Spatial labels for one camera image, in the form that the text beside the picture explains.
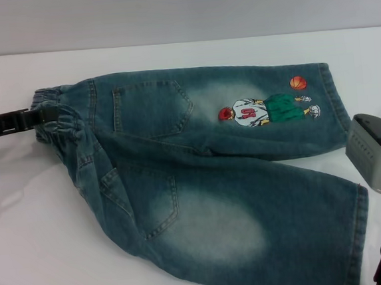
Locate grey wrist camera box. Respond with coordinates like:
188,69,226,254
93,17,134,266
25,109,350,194
341,111,381,200

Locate blue denim shorts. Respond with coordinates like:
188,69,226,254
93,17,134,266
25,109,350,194
29,50,377,285

